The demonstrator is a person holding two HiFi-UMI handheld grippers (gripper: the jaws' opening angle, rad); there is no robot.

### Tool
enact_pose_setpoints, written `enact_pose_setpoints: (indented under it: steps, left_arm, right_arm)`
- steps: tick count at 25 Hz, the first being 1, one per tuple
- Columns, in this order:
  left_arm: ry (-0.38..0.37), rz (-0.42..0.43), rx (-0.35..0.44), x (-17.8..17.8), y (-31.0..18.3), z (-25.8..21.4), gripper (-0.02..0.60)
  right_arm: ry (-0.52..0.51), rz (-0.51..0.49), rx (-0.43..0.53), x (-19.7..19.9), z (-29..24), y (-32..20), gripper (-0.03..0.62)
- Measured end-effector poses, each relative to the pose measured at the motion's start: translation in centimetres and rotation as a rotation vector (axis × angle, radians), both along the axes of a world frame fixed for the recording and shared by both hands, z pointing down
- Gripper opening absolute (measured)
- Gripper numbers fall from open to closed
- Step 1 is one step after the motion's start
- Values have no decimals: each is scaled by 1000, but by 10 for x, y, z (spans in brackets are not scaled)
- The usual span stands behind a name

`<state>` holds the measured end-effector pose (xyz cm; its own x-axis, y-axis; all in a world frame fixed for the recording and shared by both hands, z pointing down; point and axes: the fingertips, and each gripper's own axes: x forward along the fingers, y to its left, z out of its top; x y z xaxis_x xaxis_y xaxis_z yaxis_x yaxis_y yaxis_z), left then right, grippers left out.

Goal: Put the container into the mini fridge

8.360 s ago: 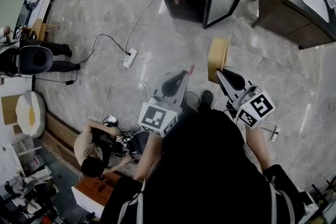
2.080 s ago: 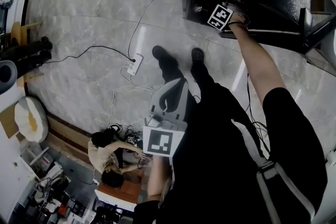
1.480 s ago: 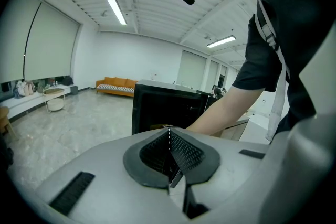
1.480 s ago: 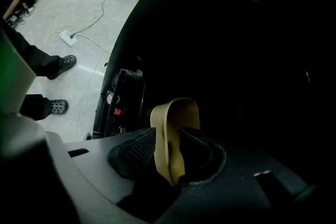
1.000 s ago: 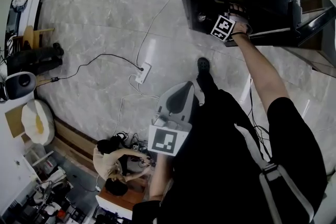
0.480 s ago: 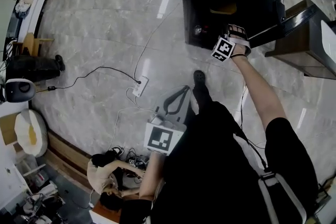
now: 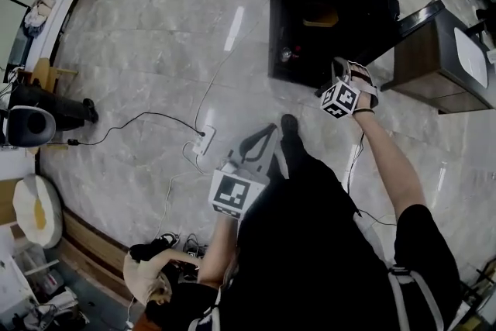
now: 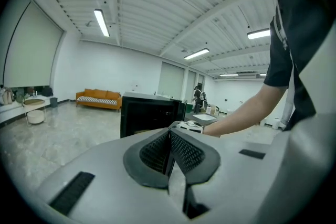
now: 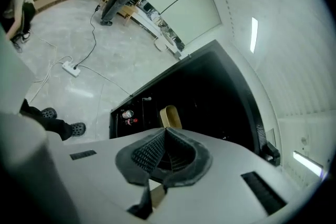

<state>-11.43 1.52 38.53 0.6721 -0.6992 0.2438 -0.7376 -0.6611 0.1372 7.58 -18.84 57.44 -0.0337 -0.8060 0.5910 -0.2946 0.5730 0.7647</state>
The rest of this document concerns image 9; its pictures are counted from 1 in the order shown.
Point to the long white table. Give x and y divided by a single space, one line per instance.
155 27

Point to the white round stool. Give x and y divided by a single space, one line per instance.
160 44

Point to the silver drink can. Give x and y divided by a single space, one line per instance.
128 113

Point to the wooden chair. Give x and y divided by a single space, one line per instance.
129 11

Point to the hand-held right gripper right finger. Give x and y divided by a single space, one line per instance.
189 149

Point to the long ceiling light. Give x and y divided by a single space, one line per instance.
307 162
253 35

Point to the person's black trouser legs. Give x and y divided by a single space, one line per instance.
52 124

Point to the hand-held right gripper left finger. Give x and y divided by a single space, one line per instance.
141 154

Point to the white power strip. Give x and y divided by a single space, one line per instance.
70 68

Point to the person's black perforated shoe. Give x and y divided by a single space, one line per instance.
78 129
49 113

